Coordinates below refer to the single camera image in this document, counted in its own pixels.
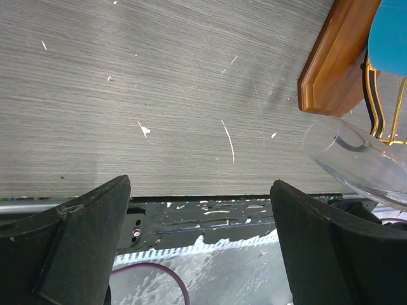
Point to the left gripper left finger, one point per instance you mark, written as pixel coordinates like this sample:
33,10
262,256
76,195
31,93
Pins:
65,254

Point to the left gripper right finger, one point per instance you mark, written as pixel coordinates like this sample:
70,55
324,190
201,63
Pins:
334,257

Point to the blue plastic wine glass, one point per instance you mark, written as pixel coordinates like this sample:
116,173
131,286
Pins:
387,38

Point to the clear front wine glass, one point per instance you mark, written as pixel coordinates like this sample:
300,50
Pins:
358,160

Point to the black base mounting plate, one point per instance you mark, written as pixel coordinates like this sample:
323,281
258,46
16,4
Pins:
132,224

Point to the gold wire wine glass rack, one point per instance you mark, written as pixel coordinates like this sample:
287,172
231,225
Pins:
339,74

